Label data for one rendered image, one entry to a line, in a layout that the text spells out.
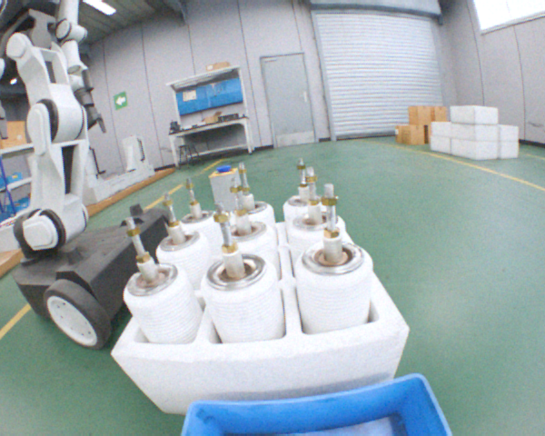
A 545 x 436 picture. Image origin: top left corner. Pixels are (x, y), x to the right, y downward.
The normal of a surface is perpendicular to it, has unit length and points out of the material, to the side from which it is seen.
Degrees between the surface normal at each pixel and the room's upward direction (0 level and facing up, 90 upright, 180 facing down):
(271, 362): 90
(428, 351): 0
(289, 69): 90
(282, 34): 90
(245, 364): 90
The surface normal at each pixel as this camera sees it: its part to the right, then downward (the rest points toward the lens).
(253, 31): 0.00, 0.36
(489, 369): -0.15, -0.92
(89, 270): 0.59, -0.75
